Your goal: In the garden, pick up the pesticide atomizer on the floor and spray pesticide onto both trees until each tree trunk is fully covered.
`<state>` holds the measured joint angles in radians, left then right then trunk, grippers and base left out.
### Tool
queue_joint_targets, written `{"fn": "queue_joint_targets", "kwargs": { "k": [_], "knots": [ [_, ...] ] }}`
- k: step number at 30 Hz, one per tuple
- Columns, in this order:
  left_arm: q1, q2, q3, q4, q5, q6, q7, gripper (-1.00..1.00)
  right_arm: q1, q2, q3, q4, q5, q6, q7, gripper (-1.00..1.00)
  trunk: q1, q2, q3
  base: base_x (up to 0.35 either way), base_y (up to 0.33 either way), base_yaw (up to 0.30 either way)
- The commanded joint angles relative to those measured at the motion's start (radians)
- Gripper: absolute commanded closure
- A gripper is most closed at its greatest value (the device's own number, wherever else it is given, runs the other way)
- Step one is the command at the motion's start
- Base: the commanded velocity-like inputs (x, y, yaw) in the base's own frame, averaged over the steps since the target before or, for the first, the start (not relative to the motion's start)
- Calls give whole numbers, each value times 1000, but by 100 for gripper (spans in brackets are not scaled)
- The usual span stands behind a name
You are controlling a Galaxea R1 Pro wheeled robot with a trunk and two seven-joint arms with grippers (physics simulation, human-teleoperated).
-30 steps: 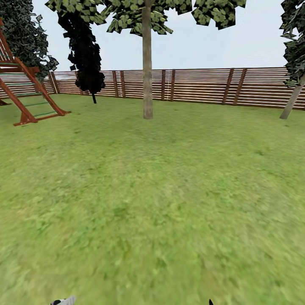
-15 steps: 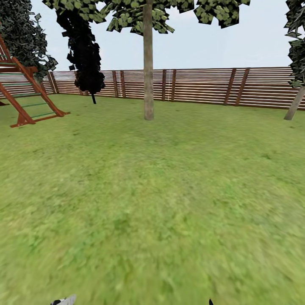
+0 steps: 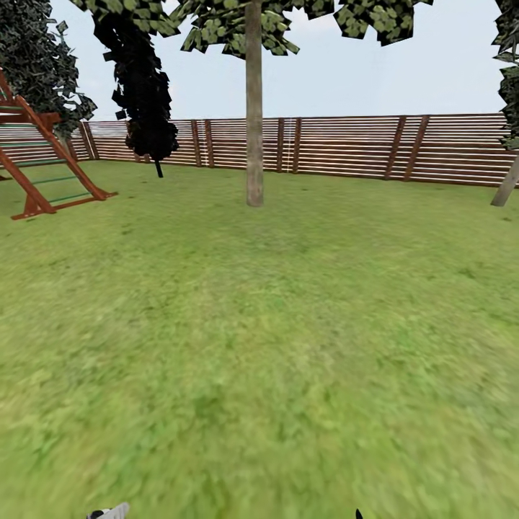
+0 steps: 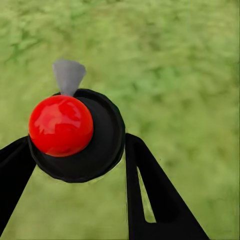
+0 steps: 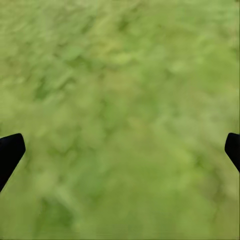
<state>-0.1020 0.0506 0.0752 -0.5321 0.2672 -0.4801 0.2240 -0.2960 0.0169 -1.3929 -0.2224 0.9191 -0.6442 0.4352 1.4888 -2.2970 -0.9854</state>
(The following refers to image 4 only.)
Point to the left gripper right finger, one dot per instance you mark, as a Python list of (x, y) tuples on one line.
[(174, 219)]

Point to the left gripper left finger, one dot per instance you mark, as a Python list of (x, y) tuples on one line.
[(16, 167)]

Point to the pesticide atomizer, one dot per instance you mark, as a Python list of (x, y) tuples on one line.
[(78, 134)]

